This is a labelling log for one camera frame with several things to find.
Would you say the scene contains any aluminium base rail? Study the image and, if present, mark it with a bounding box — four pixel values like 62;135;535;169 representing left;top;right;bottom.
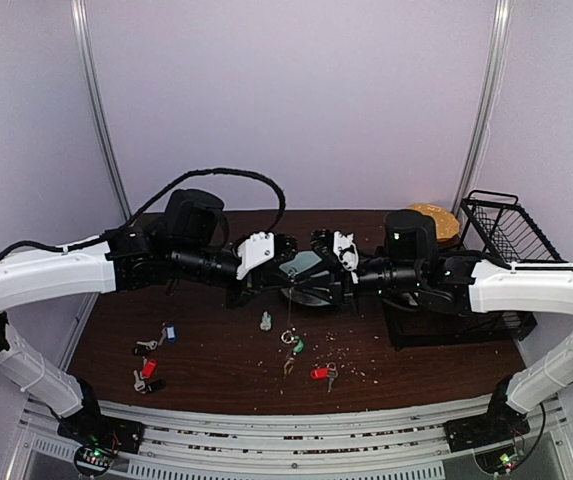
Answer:
1;395;573;479

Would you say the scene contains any black wire dish rack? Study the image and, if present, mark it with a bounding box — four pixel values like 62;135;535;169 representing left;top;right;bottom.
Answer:
381;189;563;350

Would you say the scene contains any red key tag with key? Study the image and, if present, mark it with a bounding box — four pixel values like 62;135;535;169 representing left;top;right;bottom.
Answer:
310;362;339;393

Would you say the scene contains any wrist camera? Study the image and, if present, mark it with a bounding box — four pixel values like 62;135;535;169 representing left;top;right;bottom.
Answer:
232;231;298;280
310;229;359;272

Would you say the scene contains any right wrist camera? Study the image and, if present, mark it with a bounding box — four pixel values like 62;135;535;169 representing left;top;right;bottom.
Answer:
310;229;359;272

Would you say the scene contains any light blue flower plate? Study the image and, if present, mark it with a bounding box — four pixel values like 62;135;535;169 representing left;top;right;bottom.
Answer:
280;251;331;308

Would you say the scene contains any orange dotted plate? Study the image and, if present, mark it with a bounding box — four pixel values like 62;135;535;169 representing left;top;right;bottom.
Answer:
408;203;460;242

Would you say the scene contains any blue key tag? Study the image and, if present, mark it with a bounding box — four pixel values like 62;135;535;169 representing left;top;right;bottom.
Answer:
162;323;177;344

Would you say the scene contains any pale green key tag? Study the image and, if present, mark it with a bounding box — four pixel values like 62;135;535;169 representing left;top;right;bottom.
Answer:
259;311;272;332

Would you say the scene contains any aluminium post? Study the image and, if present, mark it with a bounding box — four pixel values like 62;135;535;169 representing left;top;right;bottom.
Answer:
70;0;132;220
452;0;514;213

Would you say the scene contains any right aluminium post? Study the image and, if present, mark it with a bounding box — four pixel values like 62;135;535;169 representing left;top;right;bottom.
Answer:
452;0;514;213

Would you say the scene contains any black key tag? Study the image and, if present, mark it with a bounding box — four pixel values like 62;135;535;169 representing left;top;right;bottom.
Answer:
145;379;167;394

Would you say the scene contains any silver key near black tag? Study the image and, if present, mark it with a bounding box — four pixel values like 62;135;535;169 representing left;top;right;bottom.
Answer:
133;370;146;392

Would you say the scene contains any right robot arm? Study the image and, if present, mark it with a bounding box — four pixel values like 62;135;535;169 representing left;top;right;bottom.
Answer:
292;209;573;442

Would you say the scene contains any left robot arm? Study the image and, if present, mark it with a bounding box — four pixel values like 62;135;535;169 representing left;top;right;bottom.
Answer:
0;189;297;444

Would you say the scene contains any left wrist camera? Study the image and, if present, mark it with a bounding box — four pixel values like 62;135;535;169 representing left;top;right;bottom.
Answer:
232;231;298;280

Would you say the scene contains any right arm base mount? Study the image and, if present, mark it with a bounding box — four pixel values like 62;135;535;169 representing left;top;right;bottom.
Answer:
444;412;530;476

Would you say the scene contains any left aluminium post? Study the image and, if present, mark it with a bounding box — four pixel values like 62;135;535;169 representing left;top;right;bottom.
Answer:
70;0;132;220

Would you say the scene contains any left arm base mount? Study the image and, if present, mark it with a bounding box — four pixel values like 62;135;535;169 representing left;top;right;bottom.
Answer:
50;407;145;478

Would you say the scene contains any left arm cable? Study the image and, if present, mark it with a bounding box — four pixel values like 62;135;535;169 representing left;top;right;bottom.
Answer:
0;168;287;271

